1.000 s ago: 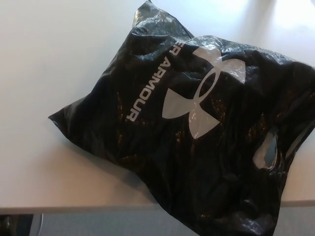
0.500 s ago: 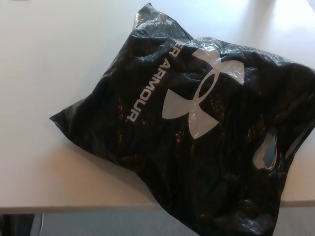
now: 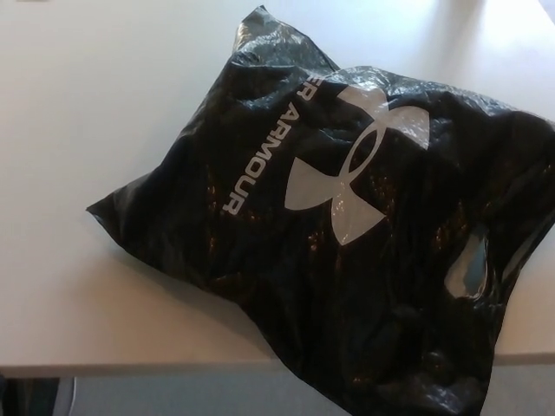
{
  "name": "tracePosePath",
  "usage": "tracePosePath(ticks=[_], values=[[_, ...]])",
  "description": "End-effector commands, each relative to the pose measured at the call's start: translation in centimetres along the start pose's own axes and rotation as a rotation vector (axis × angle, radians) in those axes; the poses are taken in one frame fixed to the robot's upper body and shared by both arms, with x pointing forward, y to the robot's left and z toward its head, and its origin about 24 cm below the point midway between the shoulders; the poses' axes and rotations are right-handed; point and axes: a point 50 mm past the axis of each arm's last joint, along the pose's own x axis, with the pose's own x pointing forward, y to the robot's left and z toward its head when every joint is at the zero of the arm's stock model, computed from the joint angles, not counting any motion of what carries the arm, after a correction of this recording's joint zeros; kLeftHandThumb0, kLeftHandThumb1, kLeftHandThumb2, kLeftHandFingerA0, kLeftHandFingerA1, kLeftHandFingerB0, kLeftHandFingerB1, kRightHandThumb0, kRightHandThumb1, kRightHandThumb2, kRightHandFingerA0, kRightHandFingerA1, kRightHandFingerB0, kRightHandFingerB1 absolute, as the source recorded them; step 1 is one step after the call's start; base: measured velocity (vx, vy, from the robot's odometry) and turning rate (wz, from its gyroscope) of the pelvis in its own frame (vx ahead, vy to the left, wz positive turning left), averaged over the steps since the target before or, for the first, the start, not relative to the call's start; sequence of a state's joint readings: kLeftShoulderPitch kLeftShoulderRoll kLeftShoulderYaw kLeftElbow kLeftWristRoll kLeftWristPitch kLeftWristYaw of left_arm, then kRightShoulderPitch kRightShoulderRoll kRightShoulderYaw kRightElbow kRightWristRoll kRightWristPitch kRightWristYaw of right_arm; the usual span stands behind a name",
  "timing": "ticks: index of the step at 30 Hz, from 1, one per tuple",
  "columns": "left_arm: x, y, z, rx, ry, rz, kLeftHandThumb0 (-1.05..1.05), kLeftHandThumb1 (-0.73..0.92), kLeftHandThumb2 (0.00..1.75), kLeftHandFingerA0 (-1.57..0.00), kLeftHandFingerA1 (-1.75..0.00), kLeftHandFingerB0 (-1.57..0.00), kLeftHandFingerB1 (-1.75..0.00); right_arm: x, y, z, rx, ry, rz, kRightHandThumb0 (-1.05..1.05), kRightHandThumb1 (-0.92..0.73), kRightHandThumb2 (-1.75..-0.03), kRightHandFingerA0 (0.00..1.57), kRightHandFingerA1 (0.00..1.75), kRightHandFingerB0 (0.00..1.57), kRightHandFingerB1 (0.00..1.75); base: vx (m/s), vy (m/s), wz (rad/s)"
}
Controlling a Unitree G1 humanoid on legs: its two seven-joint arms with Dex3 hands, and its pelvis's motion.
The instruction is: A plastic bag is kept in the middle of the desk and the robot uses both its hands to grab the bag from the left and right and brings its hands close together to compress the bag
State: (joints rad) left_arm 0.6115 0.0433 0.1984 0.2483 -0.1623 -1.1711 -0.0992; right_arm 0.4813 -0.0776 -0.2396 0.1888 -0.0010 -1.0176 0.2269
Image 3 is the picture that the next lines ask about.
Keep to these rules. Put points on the black plastic Under Armour bag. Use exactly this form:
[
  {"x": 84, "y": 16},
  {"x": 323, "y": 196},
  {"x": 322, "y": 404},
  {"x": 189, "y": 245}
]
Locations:
[{"x": 368, "y": 260}]

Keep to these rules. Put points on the dark desk leg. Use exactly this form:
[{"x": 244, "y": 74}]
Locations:
[{"x": 26, "y": 398}]

